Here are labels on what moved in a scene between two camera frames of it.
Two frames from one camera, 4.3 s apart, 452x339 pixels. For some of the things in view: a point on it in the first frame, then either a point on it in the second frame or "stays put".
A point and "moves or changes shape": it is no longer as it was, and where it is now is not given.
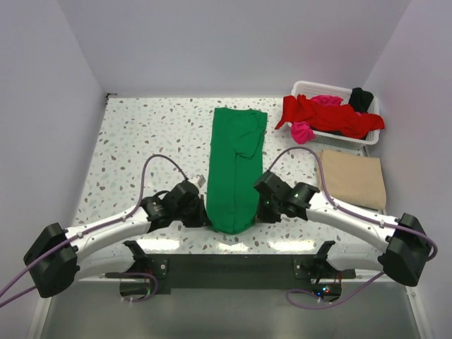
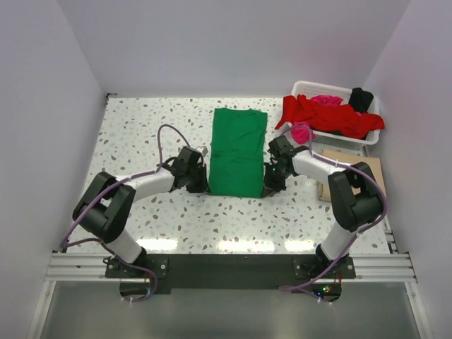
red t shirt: x=337 y=119 stays put
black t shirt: x=360 y=99 stays put
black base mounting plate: x=241 y=271 stays put
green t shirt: x=235 y=169 moves or changes shape
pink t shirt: x=304 y=133 stays put
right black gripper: x=263 y=217 -> x=271 y=187
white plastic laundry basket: x=315 y=90 stays put
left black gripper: x=201 y=218 -> x=203 y=186
